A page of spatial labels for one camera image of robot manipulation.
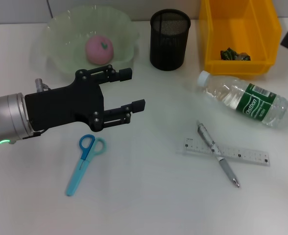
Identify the yellow plastic bin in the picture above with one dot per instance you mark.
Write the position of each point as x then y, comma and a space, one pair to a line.
239, 31

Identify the translucent green fruit bowl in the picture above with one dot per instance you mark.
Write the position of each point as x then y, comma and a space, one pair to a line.
65, 49

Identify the green plastic wrapper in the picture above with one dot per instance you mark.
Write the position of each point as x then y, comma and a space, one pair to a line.
228, 55

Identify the blue scissors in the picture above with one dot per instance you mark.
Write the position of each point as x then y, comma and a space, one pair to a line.
76, 176

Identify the clear plastic ruler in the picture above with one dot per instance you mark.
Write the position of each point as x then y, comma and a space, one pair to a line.
247, 154

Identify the pink peach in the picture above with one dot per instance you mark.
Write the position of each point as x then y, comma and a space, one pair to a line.
97, 52

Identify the clear green-label water bottle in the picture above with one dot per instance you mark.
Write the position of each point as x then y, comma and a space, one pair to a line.
232, 93

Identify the black mesh pen holder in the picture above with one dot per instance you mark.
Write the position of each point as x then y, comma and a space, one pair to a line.
168, 49

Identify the silver ballpoint pen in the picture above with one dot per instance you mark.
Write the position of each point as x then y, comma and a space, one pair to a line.
217, 156

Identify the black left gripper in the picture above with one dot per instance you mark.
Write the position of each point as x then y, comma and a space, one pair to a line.
60, 107

